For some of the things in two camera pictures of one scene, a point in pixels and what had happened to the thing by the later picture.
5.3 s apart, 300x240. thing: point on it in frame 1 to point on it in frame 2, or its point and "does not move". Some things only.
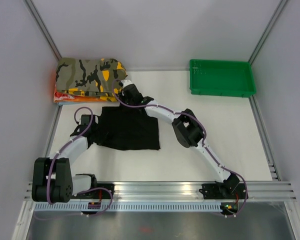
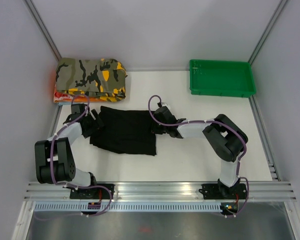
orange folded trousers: x=62 y=97 does not move
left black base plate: x=97 y=193 does not move
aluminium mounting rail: x=258 y=191 does not move
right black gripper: x=123 y=96 to x=155 y=130
